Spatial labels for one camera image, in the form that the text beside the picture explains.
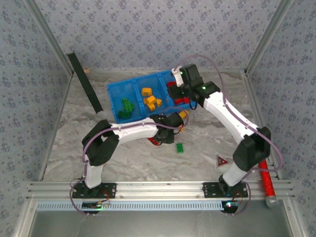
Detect grey metal sheet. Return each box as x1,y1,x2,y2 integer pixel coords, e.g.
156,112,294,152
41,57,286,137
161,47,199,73
27,209,294,237

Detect red triangular sign tile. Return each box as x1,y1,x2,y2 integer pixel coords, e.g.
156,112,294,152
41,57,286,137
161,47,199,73
216,155,229,168

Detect red glitter tube silver cap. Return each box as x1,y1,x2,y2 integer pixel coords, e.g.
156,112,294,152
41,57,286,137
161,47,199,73
258,160,280,209

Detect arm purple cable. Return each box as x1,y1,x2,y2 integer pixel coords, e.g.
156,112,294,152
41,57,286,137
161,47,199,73
174,54,284,217
70,106,190,217

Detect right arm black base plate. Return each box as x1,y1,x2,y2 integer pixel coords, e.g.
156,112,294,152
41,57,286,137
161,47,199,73
202,182,249,198

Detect blue three-compartment plastic bin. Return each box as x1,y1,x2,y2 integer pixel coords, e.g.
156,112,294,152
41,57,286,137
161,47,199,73
106,70,198,125

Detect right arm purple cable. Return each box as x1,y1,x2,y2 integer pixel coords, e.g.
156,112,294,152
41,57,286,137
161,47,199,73
174,54,284,217

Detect aluminium side rail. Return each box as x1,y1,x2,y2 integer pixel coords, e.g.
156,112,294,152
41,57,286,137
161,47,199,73
38,73,75,182
243,71,284,180

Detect light blue slotted cable duct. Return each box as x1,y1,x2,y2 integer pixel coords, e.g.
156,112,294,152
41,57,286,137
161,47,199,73
37,200,225,212

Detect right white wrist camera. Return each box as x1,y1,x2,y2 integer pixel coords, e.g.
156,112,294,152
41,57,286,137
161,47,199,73
171,68,185,86

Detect long black bar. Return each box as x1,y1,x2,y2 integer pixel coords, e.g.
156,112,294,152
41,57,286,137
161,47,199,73
67,52,104,114

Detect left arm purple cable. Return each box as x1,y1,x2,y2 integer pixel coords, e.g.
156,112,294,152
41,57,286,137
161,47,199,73
70,106,190,217

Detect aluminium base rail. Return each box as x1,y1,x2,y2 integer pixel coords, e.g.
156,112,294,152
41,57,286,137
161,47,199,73
26,180,296,200

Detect aluminium corner post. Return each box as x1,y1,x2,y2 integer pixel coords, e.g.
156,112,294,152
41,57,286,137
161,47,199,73
24,0,75,76
243,0,295,76

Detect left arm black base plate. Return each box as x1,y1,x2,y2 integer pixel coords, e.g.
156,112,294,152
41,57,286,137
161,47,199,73
72,182,117,199

